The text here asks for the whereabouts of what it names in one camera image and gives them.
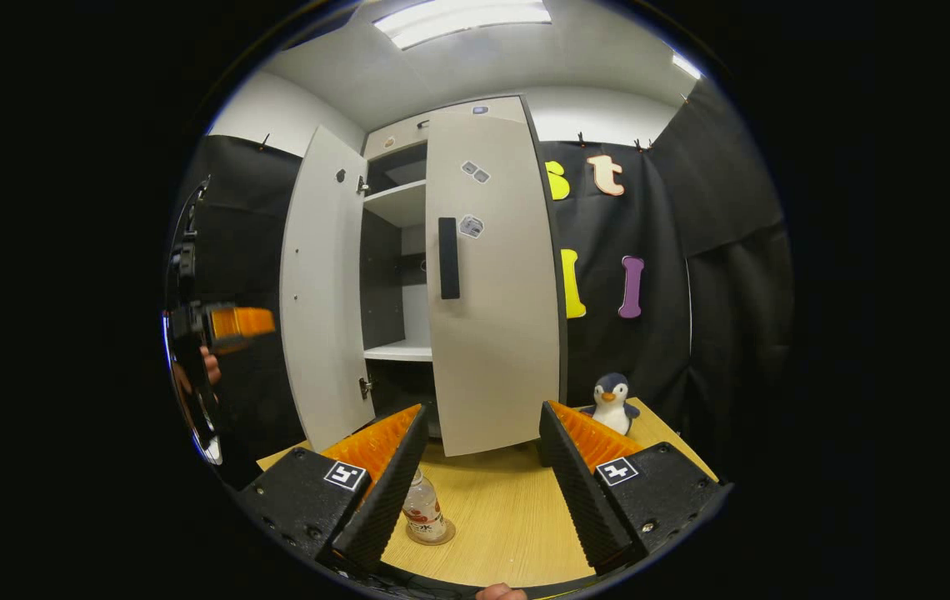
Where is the round brown coaster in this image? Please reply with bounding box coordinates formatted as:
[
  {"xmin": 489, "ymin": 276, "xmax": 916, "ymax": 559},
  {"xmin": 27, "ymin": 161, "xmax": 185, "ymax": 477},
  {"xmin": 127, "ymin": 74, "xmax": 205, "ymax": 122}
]
[{"xmin": 406, "ymin": 517, "xmax": 458, "ymax": 548}]

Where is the large ceiling light panel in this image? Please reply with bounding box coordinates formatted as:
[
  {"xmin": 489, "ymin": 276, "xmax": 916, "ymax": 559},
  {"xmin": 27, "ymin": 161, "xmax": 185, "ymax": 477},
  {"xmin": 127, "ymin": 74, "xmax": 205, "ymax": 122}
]
[{"xmin": 372, "ymin": 0, "xmax": 553, "ymax": 52}]

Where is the clear bottle with red label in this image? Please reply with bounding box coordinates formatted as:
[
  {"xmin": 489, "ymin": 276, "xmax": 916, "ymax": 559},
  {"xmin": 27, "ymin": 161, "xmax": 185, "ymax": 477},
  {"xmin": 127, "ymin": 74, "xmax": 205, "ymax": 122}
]
[{"xmin": 402, "ymin": 468, "xmax": 448, "ymax": 542}]

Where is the grey cabinet drawer front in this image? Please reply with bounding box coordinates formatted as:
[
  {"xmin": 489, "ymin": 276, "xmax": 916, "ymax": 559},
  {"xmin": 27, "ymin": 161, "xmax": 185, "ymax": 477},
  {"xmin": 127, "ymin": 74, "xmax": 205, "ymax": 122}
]
[{"xmin": 362, "ymin": 95, "xmax": 528, "ymax": 160}]

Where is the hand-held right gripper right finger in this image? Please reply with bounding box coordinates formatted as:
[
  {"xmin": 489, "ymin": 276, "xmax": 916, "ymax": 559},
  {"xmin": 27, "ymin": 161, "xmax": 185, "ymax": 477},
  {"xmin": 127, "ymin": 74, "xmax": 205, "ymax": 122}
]
[{"xmin": 537, "ymin": 400, "xmax": 732, "ymax": 578}]

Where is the grey cabinet door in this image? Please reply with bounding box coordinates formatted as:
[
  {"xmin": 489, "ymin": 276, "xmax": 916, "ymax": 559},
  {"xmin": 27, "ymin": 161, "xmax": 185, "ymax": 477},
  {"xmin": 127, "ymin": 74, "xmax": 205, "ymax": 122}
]
[
  {"xmin": 424, "ymin": 108, "xmax": 564, "ymax": 458},
  {"xmin": 278, "ymin": 125, "xmax": 377, "ymax": 455}
]

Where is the penguin plush toy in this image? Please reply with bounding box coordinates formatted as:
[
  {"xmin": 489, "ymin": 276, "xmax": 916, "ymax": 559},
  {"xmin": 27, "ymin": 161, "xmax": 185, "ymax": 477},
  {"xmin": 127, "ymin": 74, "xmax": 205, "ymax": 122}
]
[{"xmin": 578, "ymin": 372, "xmax": 642, "ymax": 438}]

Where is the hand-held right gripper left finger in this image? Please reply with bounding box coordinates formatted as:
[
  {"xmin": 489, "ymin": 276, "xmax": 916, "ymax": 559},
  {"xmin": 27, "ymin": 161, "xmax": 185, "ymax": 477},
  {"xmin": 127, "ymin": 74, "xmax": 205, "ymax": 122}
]
[{"xmin": 237, "ymin": 403, "xmax": 431, "ymax": 578}]

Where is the grey cabinet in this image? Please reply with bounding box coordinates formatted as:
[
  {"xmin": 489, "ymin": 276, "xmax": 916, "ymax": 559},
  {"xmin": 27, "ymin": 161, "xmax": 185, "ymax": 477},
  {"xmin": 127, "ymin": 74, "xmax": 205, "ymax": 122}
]
[{"xmin": 358, "ymin": 94, "xmax": 569, "ymax": 443}]

